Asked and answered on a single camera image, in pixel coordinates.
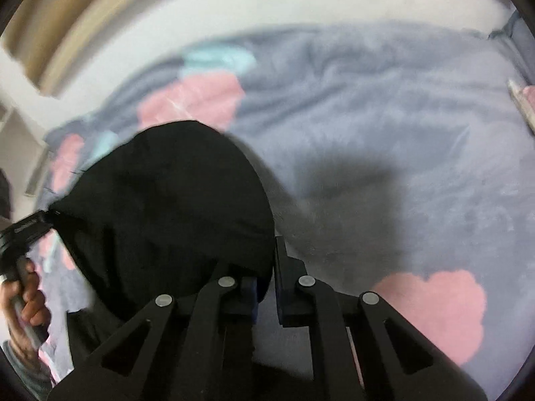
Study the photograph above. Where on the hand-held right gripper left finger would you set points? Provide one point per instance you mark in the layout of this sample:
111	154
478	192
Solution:
249	291

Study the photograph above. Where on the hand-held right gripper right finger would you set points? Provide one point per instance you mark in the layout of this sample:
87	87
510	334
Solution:
281	296

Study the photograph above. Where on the black garment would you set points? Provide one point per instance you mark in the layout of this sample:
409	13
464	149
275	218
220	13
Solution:
167	217

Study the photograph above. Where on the person's left hand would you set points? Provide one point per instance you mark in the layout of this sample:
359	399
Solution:
29	300

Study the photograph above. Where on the grey blanket with pink clouds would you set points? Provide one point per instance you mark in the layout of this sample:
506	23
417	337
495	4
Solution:
355	154

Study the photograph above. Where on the wooden bed headboard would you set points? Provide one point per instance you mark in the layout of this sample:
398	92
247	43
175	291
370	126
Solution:
62	25

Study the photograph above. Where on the pink striped cloth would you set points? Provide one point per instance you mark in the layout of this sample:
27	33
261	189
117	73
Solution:
524	102

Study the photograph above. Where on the grey pillow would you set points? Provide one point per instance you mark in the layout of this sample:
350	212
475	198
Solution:
512	29

